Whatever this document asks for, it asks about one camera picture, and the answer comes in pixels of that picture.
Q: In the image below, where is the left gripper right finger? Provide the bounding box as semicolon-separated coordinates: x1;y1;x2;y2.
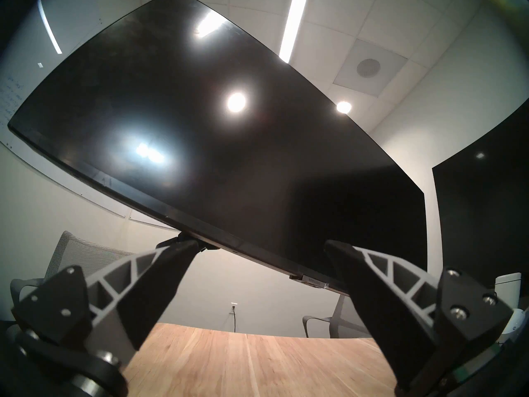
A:
324;240;513;395

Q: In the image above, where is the round ceiling speaker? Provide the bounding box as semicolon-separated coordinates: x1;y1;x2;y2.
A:
356;58;381;78

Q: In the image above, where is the large black wall screen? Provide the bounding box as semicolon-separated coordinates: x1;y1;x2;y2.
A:
432;109;529;314

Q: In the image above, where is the white cylindrical canister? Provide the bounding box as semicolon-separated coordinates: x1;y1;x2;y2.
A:
494;272;522;310

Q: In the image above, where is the linear ceiling light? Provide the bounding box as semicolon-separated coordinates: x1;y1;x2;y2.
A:
279;0;311;64

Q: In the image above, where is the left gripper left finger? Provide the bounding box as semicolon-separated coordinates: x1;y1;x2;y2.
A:
10;239;200;368

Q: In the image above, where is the whiteboard with handwriting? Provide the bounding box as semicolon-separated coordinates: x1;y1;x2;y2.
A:
0;0;178;231

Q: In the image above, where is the curved black computer monitor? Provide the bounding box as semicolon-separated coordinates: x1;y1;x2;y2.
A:
7;0;428;297

